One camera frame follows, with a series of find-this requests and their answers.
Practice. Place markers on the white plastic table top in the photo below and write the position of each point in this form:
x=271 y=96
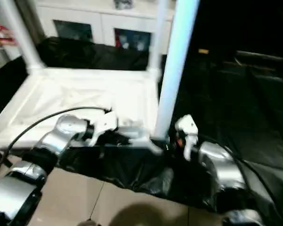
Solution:
x=85 y=94

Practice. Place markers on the white plastic table leg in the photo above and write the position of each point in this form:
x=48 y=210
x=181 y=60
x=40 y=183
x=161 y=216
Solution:
x=177 y=58
x=156 y=47
x=23 y=40

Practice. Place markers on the black plastic mat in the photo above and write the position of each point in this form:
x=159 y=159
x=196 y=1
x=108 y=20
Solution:
x=226 y=106

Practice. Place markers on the red bottle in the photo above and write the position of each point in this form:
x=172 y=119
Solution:
x=118 y=41

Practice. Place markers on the white cabinet with glass doors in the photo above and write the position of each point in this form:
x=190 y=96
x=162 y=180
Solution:
x=103 y=16

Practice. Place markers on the large black box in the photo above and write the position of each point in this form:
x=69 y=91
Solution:
x=214 y=23

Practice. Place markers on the small white box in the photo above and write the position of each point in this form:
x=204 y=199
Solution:
x=13 y=50

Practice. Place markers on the black tangled bundle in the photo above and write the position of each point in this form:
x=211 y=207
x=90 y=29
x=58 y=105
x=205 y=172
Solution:
x=123 y=4

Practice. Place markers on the grey curtain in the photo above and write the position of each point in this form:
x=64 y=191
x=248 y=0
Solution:
x=36 y=18

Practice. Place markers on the black folding table frame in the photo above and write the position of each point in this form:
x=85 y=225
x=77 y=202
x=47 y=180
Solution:
x=4 y=160

